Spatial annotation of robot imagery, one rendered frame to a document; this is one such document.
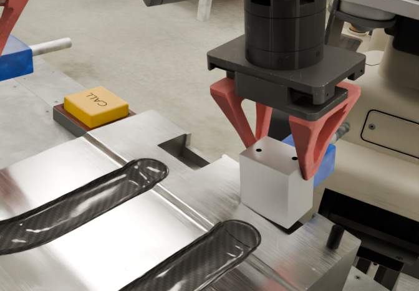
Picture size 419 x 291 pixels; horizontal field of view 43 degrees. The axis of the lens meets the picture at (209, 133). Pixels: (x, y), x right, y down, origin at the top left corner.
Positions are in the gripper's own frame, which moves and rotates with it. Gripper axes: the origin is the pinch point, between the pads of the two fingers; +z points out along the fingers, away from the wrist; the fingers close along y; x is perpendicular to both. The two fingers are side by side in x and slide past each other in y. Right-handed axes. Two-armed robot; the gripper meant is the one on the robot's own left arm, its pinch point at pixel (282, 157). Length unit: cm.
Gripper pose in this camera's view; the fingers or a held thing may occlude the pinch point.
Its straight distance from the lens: 44.2
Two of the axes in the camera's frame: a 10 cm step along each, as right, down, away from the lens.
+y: 7.4, 3.1, -6.0
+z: 0.6, 8.5, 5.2
